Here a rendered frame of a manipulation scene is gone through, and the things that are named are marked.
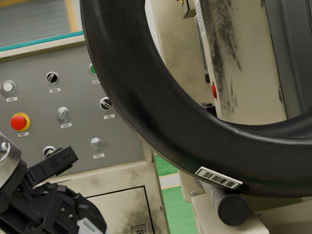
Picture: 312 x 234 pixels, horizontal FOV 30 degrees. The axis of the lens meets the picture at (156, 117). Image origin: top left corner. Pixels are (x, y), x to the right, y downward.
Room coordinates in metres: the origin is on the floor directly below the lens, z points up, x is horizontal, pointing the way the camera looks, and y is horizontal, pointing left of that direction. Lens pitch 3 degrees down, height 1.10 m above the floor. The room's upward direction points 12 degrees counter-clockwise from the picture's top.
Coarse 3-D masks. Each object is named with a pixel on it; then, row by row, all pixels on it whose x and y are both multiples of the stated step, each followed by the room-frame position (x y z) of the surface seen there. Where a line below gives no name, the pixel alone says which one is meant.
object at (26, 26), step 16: (0, 0) 1.57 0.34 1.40; (16, 0) 1.57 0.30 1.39; (32, 0) 1.57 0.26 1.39; (48, 0) 1.57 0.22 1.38; (64, 0) 1.57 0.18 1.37; (0, 16) 1.57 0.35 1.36; (16, 16) 1.57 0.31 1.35; (32, 16) 1.57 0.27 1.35; (48, 16) 1.57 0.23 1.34; (64, 16) 1.57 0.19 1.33; (80, 16) 1.57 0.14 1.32; (0, 32) 1.57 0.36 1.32; (16, 32) 1.57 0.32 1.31; (32, 32) 1.57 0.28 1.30; (48, 32) 1.57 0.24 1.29; (64, 32) 1.57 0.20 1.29; (80, 32) 1.57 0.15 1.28; (0, 48) 1.57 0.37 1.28
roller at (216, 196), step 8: (208, 184) 0.98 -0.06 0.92; (208, 192) 0.95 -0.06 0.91; (216, 192) 0.89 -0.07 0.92; (224, 192) 0.86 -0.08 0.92; (232, 192) 0.85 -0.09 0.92; (216, 200) 0.85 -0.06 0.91; (224, 200) 0.82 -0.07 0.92; (232, 200) 0.82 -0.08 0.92; (240, 200) 0.82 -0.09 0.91; (216, 208) 0.84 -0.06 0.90; (224, 208) 0.82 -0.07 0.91; (232, 208) 0.82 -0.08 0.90; (240, 208) 0.82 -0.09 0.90; (248, 208) 0.82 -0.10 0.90; (224, 216) 0.82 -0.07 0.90; (232, 216) 0.82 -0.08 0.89; (240, 216) 0.82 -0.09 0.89; (232, 224) 0.82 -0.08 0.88
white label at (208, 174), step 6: (204, 168) 0.78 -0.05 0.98; (198, 174) 0.81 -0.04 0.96; (204, 174) 0.80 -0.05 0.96; (210, 174) 0.79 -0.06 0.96; (216, 174) 0.78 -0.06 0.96; (210, 180) 0.81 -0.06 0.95; (216, 180) 0.80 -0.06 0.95; (222, 180) 0.80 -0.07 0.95; (228, 180) 0.79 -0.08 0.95; (234, 180) 0.78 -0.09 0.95; (228, 186) 0.81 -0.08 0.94; (234, 186) 0.80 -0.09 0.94
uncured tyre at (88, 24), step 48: (96, 0) 0.80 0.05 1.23; (144, 0) 1.07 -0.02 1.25; (96, 48) 0.81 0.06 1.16; (144, 48) 0.78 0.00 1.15; (144, 96) 0.78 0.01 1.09; (192, 144) 0.78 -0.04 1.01; (240, 144) 0.78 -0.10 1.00; (288, 144) 0.78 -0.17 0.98; (240, 192) 0.84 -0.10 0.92; (288, 192) 0.81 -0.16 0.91
